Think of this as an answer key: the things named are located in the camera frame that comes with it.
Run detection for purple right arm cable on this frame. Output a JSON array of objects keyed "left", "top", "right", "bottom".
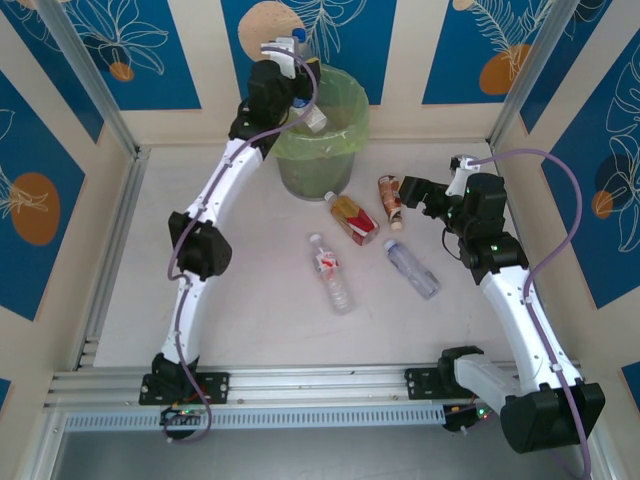
[{"left": 467, "top": 149, "right": 594, "bottom": 480}]

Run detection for clear bottle with blue label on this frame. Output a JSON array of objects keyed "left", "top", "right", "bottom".
[{"left": 287, "top": 28, "right": 329, "bottom": 134}]

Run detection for green plastic bin liner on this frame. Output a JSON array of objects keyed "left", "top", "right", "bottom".
[{"left": 272, "top": 62, "right": 371, "bottom": 161}]

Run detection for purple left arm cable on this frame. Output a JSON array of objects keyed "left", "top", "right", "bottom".
[{"left": 162, "top": 45, "right": 321, "bottom": 444}]

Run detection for clear bottle red white label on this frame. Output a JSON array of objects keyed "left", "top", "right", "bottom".
[{"left": 308, "top": 232, "right": 356, "bottom": 317}]

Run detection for long aluminium base rail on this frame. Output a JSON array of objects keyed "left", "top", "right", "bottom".
[{"left": 42, "top": 358, "right": 594, "bottom": 410}]

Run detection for small lit circuit board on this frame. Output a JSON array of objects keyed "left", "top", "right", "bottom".
[
  {"left": 443, "top": 402, "right": 497, "bottom": 434},
  {"left": 159, "top": 405, "right": 207, "bottom": 427}
]

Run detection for brown drink bottle beige cap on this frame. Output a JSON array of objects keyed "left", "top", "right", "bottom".
[{"left": 377, "top": 173, "right": 406, "bottom": 234}]

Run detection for grey slotted cable duct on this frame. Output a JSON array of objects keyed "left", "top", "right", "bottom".
[{"left": 62, "top": 404, "right": 449, "bottom": 432}]

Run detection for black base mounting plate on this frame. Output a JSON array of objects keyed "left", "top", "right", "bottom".
[
  {"left": 404, "top": 367, "right": 499, "bottom": 401},
  {"left": 138, "top": 370, "right": 231, "bottom": 406}
]

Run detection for aluminium frame post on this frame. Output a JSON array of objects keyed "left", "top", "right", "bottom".
[
  {"left": 489, "top": 0, "right": 579, "bottom": 151},
  {"left": 34, "top": 0, "right": 151, "bottom": 161}
]

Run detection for thin black right gripper cable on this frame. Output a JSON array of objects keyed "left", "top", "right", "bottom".
[{"left": 441, "top": 223, "right": 462, "bottom": 260}]

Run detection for grey metal shelf panel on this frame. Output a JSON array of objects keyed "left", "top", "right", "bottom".
[{"left": 49, "top": 430, "right": 589, "bottom": 480}]

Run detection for bluish clear plastic bottle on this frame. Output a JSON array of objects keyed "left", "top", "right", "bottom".
[{"left": 382, "top": 239, "right": 443, "bottom": 301}]

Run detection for translucent grey waste bin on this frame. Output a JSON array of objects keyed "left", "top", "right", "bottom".
[{"left": 276, "top": 148, "right": 359, "bottom": 202}]

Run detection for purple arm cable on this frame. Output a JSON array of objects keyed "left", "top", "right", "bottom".
[
  {"left": 162, "top": 45, "right": 321, "bottom": 444},
  {"left": 467, "top": 149, "right": 594, "bottom": 480}
]

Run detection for amber tea bottle red label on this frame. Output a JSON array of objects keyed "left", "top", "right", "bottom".
[{"left": 323, "top": 190, "right": 381, "bottom": 247}]

